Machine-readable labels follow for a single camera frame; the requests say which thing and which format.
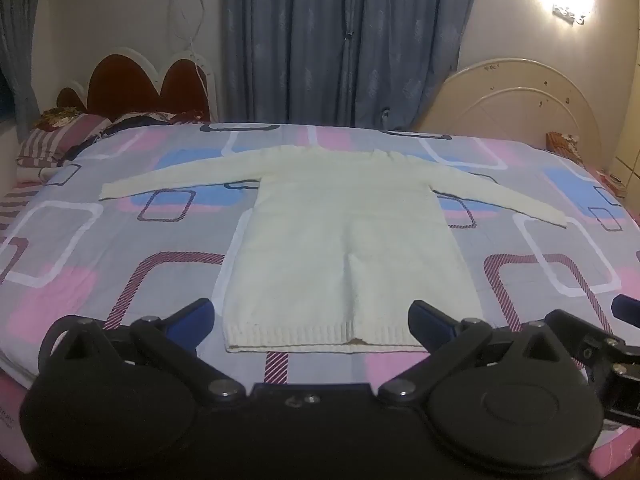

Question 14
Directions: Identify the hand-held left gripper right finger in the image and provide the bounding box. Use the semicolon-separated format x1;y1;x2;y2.
378;300;577;407

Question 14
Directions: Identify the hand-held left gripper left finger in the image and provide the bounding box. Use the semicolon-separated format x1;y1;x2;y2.
39;298;247;405

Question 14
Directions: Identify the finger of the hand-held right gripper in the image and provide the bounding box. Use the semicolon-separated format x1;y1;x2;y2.
544;308;640;429
612;294;640;324

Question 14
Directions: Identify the cream knitted sweater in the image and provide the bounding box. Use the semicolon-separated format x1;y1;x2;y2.
100;144;568;354

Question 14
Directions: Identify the patterned pink grey bedsheet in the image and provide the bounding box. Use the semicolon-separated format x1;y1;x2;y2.
0;122;640;391

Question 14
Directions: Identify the orange patterned cushion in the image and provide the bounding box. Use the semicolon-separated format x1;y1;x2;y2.
546;131;585;162

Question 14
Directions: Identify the pink mattress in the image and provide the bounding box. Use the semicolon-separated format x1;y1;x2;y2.
0;360;38;473

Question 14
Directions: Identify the pink striped pillow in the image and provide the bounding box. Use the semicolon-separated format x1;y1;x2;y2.
16;109;112;181

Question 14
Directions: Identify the cream round headboard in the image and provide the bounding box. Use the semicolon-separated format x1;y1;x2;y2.
415;57;602;173

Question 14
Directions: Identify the red headboard with white trim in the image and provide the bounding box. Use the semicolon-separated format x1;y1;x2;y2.
56;47;219;123

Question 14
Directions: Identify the blue grey window curtain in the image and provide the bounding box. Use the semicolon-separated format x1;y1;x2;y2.
0;0;45;142
221;0;482;128

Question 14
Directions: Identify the white hanging wall cable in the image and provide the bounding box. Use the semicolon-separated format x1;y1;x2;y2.
167;0;210;108

